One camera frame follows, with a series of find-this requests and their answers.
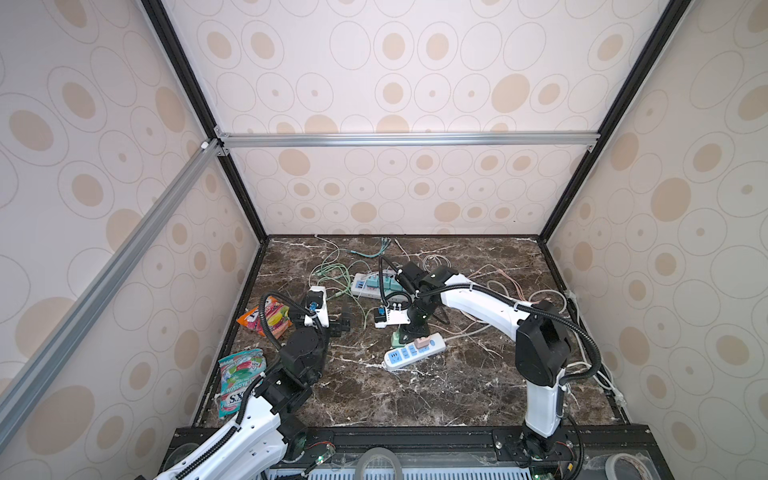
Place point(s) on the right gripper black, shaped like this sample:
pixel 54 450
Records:
pixel 411 332

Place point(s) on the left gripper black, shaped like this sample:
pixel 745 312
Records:
pixel 336 327

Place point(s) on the white multicolour power strip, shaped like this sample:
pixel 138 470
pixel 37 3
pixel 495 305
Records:
pixel 366 285

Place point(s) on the light green charger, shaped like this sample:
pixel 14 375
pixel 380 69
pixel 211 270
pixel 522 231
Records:
pixel 399 339

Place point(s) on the pink charger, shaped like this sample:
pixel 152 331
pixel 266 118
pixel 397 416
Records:
pixel 422 343

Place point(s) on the white blue power strip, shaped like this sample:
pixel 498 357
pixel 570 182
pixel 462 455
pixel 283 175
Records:
pixel 400 358

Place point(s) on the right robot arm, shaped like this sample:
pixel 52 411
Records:
pixel 551 351

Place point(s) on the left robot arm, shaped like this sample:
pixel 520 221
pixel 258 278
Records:
pixel 264 428

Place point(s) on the orange snack bag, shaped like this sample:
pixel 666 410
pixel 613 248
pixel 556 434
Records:
pixel 276 313

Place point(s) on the teal snack bag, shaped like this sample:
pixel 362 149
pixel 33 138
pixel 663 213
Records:
pixel 237 371

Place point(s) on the horizontal aluminium bar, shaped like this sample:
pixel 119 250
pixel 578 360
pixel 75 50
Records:
pixel 401 139

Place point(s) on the tape roll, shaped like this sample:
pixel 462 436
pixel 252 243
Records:
pixel 626 466

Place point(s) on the left diagonal aluminium bar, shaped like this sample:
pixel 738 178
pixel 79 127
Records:
pixel 41 370

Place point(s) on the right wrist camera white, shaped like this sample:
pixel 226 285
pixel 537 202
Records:
pixel 384 317

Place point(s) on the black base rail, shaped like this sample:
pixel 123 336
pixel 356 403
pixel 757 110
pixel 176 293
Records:
pixel 575 452

